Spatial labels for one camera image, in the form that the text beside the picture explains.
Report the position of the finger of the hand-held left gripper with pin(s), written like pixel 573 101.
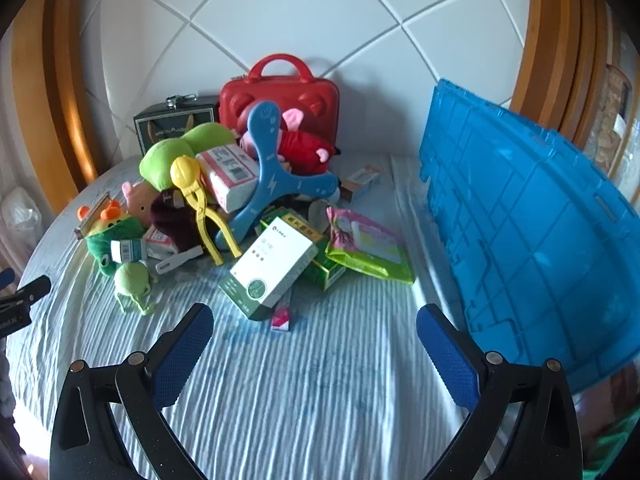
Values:
pixel 31 289
pixel 6 277

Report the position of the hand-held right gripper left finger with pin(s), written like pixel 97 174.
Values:
pixel 182 355

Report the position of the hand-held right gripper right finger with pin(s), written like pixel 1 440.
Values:
pixel 447 360

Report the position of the green gold syrup box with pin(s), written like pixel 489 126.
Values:
pixel 327 272

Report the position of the blue plastic crate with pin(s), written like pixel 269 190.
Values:
pixel 525 220

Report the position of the lime green plush toy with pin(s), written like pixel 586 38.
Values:
pixel 165 160

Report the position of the green frog plush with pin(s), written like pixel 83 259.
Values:
pixel 102 250

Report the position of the small light green plush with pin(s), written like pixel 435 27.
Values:
pixel 131 282

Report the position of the silver harmonica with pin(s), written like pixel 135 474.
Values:
pixel 92 215

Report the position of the small white teal box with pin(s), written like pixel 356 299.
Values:
pixel 127 250

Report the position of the small pink box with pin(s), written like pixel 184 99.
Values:
pixel 281 319

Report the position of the small white red box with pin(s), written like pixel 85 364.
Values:
pixel 160 241

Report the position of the white green medicine box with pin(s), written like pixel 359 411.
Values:
pixel 275 260

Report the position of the green wet wipes pack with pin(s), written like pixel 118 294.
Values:
pixel 370 250

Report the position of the maroon plush toy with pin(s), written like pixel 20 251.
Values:
pixel 172 220

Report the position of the small pink pig plush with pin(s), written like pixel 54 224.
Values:
pixel 135 200

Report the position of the pink white tissue pack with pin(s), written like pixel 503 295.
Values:
pixel 230 180

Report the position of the yellow snowball clamp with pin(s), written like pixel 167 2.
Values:
pixel 185 170

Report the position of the green cloth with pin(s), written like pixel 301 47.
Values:
pixel 610 452

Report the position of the blue foam boomerang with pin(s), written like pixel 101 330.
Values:
pixel 267 180

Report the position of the round silver object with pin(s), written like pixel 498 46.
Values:
pixel 316 212

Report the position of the small orange white box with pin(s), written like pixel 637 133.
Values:
pixel 362 180

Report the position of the pink pig plush red dress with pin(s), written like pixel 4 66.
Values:
pixel 300 145

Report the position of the red hard-shell suitcase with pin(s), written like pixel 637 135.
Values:
pixel 280 92

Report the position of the wooden bed frame post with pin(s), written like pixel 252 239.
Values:
pixel 55 85
pixel 560 35

